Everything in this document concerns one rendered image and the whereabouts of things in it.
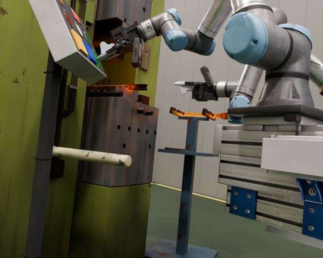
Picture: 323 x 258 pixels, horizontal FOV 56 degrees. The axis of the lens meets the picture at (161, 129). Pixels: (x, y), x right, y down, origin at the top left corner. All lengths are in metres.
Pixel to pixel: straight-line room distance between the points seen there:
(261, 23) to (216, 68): 4.31
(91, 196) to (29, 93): 0.58
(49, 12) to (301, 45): 0.76
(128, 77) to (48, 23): 1.03
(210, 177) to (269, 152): 4.20
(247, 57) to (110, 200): 1.02
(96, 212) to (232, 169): 0.86
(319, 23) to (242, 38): 3.52
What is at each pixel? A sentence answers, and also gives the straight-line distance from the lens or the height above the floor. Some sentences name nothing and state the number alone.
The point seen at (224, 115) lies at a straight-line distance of 2.12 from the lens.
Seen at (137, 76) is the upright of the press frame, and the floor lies 1.13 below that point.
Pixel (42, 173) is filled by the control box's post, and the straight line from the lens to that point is 1.19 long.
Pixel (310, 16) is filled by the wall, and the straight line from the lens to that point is 4.40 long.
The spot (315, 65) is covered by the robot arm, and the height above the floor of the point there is 1.09.
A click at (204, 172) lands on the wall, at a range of 4.98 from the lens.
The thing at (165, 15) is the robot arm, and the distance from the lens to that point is 1.25.
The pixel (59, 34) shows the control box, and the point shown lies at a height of 1.01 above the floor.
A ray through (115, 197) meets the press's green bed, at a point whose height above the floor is 0.42.
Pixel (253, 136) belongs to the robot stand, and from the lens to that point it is 0.89.
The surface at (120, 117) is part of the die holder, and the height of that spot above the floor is 0.81.
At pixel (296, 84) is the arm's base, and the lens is 0.88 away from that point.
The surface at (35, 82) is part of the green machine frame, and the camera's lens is 1.54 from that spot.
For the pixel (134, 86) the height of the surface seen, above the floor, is 1.00.
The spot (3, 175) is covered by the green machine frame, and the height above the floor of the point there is 0.48.
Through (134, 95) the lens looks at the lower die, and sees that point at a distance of 1.73.
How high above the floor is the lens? 0.69
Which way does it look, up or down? 3 degrees up
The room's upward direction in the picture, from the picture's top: 5 degrees clockwise
